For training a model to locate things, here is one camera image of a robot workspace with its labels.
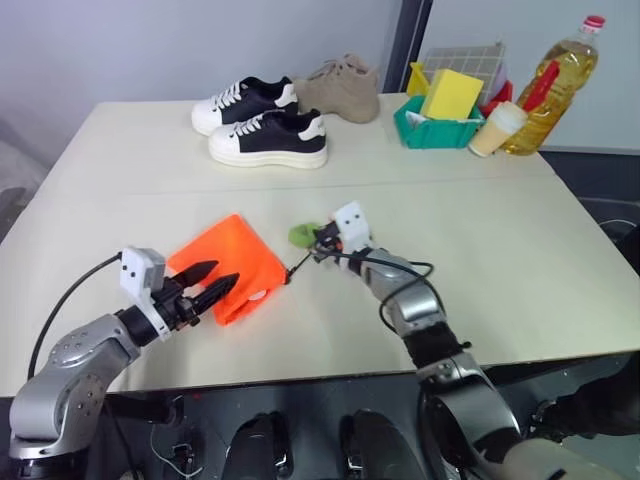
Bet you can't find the dark rounded shape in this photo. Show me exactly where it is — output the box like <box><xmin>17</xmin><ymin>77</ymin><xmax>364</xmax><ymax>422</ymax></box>
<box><xmin>338</xmin><ymin>408</ymin><xmax>426</xmax><ymax>480</ymax></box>
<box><xmin>227</xmin><ymin>410</ymin><xmax>294</xmax><ymax>480</ymax></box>

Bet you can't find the beige suede shoe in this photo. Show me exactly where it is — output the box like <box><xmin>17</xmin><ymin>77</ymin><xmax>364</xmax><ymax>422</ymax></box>
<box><xmin>291</xmin><ymin>50</ymin><xmax>382</xmax><ymax>125</ymax></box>

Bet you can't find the thin white wire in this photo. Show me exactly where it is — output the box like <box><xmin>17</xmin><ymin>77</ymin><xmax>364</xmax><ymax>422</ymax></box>
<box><xmin>148</xmin><ymin>422</ymin><xmax>205</xmax><ymax>479</ymax></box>

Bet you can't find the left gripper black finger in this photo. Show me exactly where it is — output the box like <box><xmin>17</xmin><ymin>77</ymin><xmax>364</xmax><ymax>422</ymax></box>
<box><xmin>172</xmin><ymin>259</ymin><xmax>221</xmax><ymax>289</ymax></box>
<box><xmin>192</xmin><ymin>272</ymin><xmax>242</xmax><ymax>318</ymax></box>

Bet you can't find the red plastic bin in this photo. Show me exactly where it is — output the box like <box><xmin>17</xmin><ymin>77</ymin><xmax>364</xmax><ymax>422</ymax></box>
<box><xmin>478</xmin><ymin>78</ymin><xmax>517</xmax><ymax>108</ymax></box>

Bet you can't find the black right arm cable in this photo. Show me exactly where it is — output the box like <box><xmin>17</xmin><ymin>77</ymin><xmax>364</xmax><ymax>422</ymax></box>
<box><xmin>319</xmin><ymin>248</ymin><xmax>437</xmax><ymax>334</ymax></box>

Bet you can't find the yellow sponge block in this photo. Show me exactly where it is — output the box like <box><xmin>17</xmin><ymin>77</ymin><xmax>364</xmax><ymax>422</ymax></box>
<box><xmin>418</xmin><ymin>68</ymin><xmax>486</xmax><ymax>122</ymax></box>

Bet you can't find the yellow plastic bin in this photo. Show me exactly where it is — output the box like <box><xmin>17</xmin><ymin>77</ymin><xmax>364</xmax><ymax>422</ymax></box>
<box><xmin>405</xmin><ymin>61</ymin><xmax>437</xmax><ymax>98</ymax></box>

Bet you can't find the black pouch strap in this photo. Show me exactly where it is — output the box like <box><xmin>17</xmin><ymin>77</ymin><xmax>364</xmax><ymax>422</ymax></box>
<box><xmin>283</xmin><ymin>252</ymin><xmax>315</xmax><ymax>284</ymax></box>

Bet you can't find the cooking oil bottle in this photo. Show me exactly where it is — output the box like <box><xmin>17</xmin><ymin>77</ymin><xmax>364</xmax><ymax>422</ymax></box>
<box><xmin>501</xmin><ymin>14</ymin><xmax>608</xmax><ymax>157</ymax></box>

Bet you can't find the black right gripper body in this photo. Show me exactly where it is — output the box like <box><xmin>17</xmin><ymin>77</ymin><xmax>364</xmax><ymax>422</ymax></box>
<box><xmin>319</xmin><ymin>224</ymin><xmax>348</xmax><ymax>256</ymax></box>

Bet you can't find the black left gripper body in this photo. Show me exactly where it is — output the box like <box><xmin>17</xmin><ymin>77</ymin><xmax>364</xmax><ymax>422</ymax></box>
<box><xmin>149</xmin><ymin>276</ymin><xmax>207</xmax><ymax>332</ymax></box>

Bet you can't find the green soft object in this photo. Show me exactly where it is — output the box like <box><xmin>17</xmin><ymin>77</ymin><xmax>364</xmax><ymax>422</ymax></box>
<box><xmin>287</xmin><ymin>221</ymin><xmax>322</xmax><ymax>250</ymax></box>

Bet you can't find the dark fabric shape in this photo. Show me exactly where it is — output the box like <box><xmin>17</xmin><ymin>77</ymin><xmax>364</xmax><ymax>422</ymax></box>
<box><xmin>532</xmin><ymin>355</ymin><xmax>640</xmax><ymax>444</ymax></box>

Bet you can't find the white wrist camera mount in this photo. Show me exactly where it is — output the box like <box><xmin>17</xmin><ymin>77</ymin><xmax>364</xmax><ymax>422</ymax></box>
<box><xmin>119</xmin><ymin>245</ymin><xmax>174</xmax><ymax>344</ymax></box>
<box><xmin>331</xmin><ymin>199</ymin><xmax>374</xmax><ymax>254</ymax></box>

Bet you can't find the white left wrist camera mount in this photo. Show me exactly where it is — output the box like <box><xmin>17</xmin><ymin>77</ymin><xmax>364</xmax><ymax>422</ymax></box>
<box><xmin>119</xmin><ymin>245</ymin><xmax>174</xmax><ymax>344</ymax></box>

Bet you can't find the orange fabric pouch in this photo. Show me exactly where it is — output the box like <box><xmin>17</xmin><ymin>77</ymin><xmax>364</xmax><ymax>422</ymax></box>
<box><xmin>165</xmin><ymin>213</ymin><xmax>290</xmax><ymax>329</ymax></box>

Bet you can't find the black and white sneaker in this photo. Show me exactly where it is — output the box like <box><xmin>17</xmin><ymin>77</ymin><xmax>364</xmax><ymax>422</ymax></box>
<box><xmin>207</xmin><ymin>108</ymin><xmax>330</xmax><ymax>171</ymax></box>
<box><xmin>190</xmin><ymin>75</ymin><xmax>300</xmax><ymax>137</ymax></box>

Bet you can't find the grey grid mat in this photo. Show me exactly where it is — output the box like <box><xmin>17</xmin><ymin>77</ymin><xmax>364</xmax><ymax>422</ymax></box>
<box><xmin>423</xmin><ymin>39</ymin><xmax>508</xmax><ymax>92</ymax></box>

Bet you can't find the green plastic bin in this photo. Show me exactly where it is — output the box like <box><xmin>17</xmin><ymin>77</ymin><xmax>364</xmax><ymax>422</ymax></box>
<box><xmin>392</xmin><ymin>94</ymin><xmax>488</xmax><ymax>151</ymax></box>

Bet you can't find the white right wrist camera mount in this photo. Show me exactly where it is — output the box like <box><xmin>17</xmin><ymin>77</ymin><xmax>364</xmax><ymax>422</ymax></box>
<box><xmin>331</xmin><ymin>199</ymin><xmax>374</xmax><ymax>254</ymax></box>

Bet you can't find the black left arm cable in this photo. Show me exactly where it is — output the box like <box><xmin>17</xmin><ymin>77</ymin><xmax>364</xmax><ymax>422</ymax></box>
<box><xmin>26</xmin><ymin>252</ymin><xmax>126</xmax><ymax>382</ymax></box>

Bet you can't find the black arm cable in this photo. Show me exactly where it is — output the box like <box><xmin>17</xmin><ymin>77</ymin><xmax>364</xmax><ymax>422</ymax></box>
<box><xmin>26</xmin><ymin>252</ymin><xmax>126</xmax><ymax>382</ymax></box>
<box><xmin>319</xmin><ymin>248</ymin><xmax>437</xmax><ymax>334</ymax></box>

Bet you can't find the beige cup with lid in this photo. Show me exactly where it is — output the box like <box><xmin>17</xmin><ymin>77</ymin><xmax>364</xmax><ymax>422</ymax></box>
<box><xmin>467</xmin><ymin>100</ymin><xmax>529</xmax><ymax>159</ymax></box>

